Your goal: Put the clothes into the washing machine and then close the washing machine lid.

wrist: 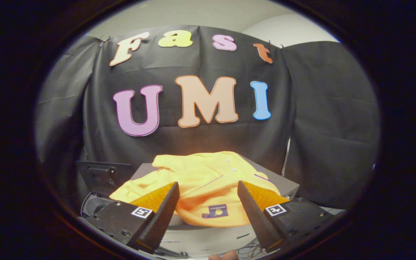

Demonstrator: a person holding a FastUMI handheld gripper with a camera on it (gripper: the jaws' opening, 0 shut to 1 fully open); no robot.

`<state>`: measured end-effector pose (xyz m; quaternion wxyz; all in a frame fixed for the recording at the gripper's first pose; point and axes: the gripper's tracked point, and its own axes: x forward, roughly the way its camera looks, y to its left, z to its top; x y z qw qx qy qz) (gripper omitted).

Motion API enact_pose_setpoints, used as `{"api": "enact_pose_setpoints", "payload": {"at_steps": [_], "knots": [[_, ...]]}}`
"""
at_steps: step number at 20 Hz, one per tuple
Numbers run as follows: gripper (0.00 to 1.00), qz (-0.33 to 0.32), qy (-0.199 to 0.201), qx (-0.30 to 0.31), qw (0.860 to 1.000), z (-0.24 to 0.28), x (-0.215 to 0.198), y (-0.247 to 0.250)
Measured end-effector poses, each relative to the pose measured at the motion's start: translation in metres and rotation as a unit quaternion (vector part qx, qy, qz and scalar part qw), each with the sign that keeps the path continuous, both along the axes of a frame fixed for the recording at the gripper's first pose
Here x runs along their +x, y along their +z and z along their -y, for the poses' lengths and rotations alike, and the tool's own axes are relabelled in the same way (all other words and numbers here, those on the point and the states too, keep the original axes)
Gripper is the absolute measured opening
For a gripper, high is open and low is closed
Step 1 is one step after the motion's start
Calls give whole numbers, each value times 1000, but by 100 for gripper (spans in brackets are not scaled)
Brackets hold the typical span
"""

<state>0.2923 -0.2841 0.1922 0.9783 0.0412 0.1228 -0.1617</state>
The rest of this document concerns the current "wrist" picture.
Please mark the yellow polo shirt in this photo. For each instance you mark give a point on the yellow polo shirt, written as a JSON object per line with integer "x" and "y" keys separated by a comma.
{"x": 200, "y": 180}

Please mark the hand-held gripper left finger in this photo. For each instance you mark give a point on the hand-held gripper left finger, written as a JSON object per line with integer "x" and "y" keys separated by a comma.
{"x": 161, "y": 216}

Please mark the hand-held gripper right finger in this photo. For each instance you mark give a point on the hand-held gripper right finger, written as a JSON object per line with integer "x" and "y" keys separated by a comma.
{"x": 255, "y": 216}

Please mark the beige cabinet with dark frame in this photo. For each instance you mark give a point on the beige cabinet with dark frame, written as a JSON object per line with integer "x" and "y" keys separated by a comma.
{"x": 289, "y": 187}

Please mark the black backdrop cloth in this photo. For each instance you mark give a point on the black backdrop cloth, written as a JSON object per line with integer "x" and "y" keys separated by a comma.
{"x": 200, "y": 141}

